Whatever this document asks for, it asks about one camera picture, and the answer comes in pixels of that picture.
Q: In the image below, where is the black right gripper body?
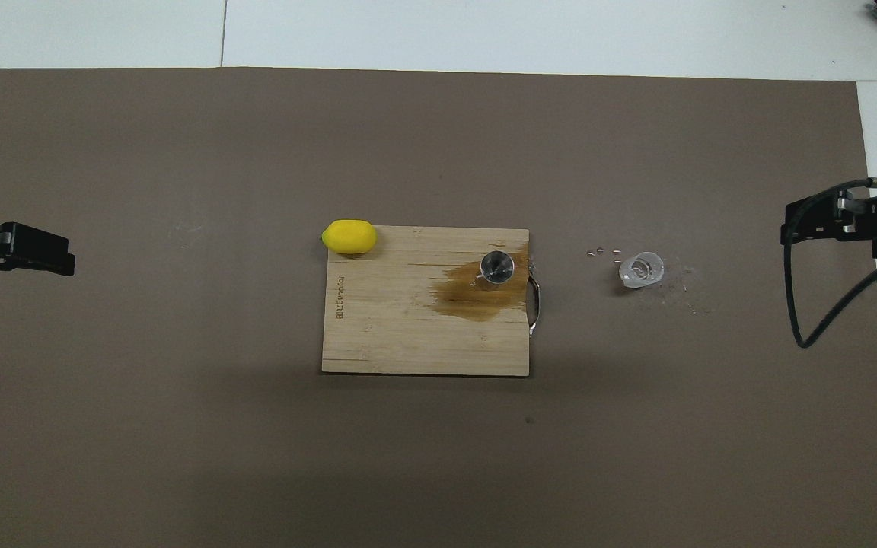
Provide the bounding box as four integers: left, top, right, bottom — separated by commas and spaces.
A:
837, 190, 877, 241

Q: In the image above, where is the clear glass cup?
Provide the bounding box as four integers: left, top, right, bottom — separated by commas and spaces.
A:
619, 252, 665, 290

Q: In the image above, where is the steel double jigger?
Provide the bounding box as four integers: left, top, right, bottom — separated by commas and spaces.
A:
480, 250, 516, 285

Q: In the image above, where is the brown table mat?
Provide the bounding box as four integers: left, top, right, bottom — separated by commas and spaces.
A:
0, 67, 877, 548

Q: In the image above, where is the yellow lemon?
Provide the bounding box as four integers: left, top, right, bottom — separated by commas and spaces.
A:
321, 219, 378, 255

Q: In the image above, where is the wooden cutting board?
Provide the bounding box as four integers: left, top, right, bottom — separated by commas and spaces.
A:
321, 226, 542, 378

